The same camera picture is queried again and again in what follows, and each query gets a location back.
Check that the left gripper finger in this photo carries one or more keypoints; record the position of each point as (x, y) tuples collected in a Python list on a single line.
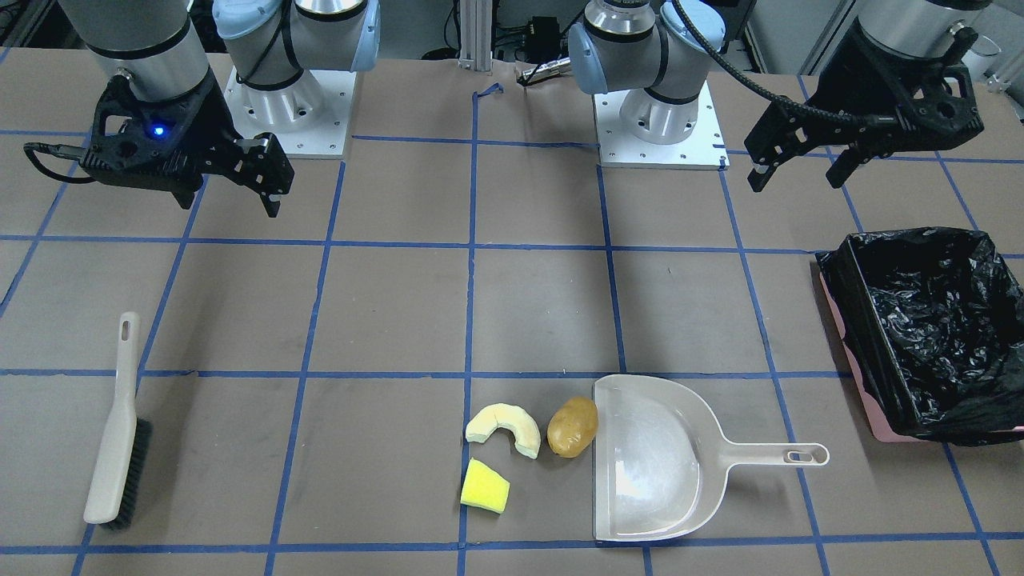
[(859, 152), (783, 133)]

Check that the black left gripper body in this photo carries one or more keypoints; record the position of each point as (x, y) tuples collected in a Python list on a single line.
[(866, 90)]

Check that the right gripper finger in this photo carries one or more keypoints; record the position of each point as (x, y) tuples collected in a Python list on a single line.
[(263, 167)]

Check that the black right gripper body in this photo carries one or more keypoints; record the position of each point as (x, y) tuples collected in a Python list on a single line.
[(210, 122)]

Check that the beige hand brush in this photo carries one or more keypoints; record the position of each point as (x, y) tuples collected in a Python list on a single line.
[(124, 445)]

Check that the beige plastic dustpan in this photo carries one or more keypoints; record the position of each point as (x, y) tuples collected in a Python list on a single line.
[(662, 460)]

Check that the brown potato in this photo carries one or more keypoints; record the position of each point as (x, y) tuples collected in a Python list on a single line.
[(573, 427)]

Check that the pale apple slice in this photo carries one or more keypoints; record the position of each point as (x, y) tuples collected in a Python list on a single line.
[(503, 416)]

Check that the yellow sponge piece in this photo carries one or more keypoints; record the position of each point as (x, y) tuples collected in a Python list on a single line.
[(484, 488)]

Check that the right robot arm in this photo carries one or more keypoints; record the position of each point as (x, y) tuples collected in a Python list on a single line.
[(156, 46)]

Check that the pink bin with black bag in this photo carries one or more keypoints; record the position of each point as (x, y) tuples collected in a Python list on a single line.
[(931, 319)]

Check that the black power adapter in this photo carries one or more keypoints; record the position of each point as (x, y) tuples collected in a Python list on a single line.
[(542, 40)]

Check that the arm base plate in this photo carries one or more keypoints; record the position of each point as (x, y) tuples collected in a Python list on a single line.
[(311, 118), (636, 131)]

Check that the aluminium frame post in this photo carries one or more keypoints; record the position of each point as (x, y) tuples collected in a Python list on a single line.
[(475, 35)]

